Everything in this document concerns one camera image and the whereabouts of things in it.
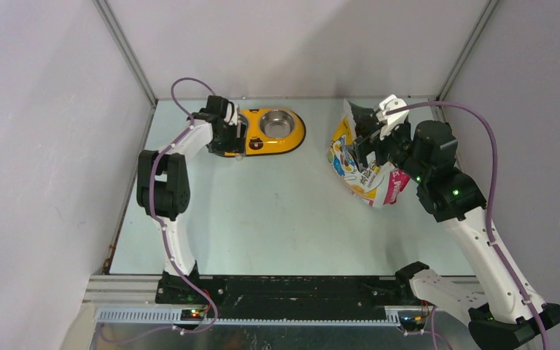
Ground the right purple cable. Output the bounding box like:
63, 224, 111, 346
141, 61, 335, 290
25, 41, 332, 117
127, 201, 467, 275
386, 100, 551, 350

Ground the yellow double pet bowl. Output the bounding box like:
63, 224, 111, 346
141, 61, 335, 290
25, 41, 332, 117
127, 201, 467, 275
217, 107, 306, 158

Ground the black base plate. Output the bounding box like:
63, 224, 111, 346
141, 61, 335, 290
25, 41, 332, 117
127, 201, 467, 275
155, 273, 427, 322

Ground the purple cable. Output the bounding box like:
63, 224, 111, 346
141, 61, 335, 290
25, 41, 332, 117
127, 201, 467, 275
386, 100, 551, 350
98, 77, 220, 345

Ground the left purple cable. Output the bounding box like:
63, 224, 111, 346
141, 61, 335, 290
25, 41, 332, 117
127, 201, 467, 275
98, 77, 220, 345

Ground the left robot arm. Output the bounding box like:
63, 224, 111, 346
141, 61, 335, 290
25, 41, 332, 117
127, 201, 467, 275
136, 95, 245, 304

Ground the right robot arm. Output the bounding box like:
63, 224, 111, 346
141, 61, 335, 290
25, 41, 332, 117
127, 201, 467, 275
349, 105, 560, 349

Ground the pet food bag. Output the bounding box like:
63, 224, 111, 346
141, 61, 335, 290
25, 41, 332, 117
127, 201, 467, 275
327, 100, 410, 209

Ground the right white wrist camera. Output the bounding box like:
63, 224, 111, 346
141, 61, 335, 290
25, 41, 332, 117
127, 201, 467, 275
375, 94, 409, 141

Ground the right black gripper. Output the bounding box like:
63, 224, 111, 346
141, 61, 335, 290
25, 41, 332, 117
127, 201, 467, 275
345, 118, 428, 184

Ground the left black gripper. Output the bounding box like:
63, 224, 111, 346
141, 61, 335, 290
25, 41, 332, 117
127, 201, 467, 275
209, 121, 246, 157

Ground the aluminium frame rail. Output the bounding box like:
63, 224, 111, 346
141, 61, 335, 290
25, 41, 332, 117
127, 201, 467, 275
82, 274, 523, 330

